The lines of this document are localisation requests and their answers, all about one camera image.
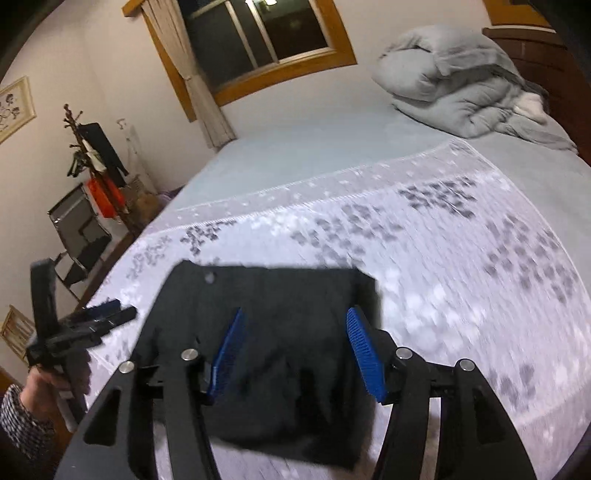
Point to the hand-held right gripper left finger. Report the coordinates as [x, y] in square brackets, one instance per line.
[226, 355]

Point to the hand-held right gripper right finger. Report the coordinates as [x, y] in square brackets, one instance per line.
[367, 355]

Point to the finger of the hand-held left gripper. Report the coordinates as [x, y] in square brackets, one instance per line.
[117, 318]
[102, 308]

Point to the black pants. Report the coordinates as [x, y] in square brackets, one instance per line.
[295, 323]

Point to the person's left forearm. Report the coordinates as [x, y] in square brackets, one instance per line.
[23, 429]

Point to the person's left hand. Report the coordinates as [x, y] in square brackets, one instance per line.
[41, 392]

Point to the wooden slatted stool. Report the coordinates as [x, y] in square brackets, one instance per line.
[14, 330]

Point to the floral quilted bedspread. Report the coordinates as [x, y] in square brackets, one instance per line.
[461, 300]

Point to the red bag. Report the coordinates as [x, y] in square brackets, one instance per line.
[104, 198]

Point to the tan woven basket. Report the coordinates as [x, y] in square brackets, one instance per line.
[143, 203]

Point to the black clothes hanger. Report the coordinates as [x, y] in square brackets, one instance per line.
[77, 166]

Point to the black hanging garment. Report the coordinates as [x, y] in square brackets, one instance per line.
[104, 147]

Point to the wooden coat rack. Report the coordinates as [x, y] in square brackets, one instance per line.
[76, 124]

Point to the bed with grey sheet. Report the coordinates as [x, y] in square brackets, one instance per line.
[300, 157]

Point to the beige curtain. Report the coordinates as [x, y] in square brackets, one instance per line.
[203, 106]

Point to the grey folded duvet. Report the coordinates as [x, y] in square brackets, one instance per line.
[461, 83]

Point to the small white cloth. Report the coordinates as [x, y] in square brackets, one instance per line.
[528, 104]

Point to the wooden headboard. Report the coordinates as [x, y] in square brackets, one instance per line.
[554, 64]

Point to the black metal frame chair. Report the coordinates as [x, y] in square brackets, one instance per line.
[76, 221]

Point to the framed wall picture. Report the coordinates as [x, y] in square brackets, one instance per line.
[14, 110]

